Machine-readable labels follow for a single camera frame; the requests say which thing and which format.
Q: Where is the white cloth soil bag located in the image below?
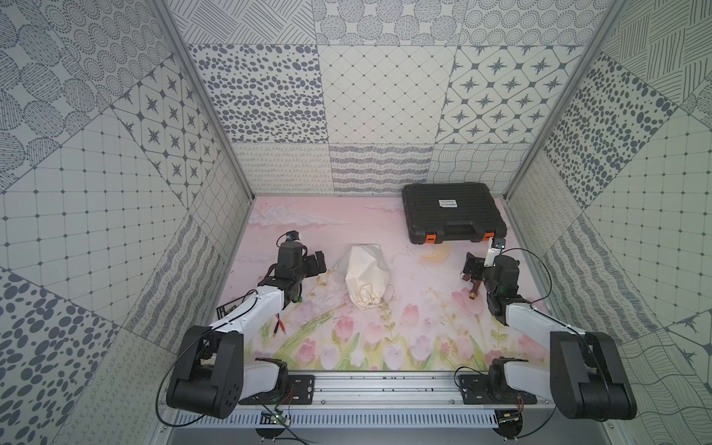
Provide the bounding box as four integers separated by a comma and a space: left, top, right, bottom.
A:
334, 245, 391, 307

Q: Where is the white bag drawstring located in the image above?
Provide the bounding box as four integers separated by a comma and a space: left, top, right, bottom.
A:
352, 284, 395, 310

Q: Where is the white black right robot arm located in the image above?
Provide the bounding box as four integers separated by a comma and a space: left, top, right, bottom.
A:
462, 253, 638, 421

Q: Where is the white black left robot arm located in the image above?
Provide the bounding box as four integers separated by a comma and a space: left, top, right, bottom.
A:
163, 231, 326, 419

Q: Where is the brown metal faucet valve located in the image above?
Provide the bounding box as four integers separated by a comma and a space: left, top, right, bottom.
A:
468, 280, 481, 300

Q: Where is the black plastic tool case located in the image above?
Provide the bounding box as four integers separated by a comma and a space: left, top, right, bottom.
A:
402, 182, 507, 245

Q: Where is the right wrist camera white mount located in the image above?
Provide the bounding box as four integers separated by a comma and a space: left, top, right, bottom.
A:
484, 237, 506, 268

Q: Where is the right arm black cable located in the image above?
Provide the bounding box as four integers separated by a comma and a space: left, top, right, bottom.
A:
500, 247, 613, 390

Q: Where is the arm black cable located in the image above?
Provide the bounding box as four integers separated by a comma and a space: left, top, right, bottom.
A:
154, 288, 263, 428
500, 247, 613, 390

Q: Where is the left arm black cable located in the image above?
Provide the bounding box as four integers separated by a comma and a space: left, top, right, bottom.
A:
154, 288, 263, 428

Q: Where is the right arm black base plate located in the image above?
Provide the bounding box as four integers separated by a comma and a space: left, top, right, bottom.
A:
455, 374, 538, 405

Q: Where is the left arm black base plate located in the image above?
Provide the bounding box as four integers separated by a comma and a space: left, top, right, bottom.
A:
238, 375, 315, 406

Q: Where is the aluminium mounting rail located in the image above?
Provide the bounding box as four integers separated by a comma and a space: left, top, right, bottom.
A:
160, 369, 619, 413

